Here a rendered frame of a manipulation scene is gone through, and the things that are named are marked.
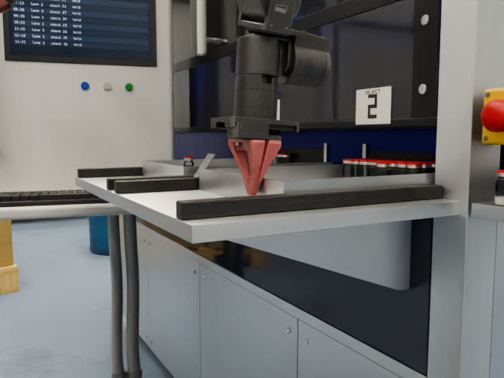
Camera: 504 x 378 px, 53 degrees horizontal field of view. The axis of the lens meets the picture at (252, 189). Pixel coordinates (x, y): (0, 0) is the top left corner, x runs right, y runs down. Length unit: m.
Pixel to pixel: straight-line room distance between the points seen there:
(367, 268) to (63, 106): 1.01
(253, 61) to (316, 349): 0.64
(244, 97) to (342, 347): 0.55
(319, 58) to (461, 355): 0.46
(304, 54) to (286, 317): 0.66
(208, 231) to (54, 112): 1.03
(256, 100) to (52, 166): 0.95
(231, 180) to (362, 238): 0.21
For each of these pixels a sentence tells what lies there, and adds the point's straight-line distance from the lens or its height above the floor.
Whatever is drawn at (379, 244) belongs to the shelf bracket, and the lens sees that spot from 0.78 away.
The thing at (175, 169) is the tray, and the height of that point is 0.91.
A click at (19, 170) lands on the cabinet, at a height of 0.88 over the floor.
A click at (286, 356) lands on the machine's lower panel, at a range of 1.20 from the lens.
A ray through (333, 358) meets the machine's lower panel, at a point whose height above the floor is 0.54.
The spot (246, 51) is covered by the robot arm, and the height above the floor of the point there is 1.08.
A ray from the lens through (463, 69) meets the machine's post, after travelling 0.76.
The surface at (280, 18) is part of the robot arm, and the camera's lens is 0.64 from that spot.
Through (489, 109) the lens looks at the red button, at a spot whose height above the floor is 1.00.
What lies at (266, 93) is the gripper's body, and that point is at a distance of 0.65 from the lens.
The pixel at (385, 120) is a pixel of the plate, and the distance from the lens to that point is 0.86.
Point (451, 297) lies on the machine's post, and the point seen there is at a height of 0.74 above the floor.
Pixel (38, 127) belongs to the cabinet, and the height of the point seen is 0.99.
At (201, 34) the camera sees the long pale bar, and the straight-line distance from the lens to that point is 1.36.
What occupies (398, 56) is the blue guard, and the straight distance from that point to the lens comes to 0.85.
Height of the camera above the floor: 0.97
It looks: 6 degrees down
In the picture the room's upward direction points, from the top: straight up
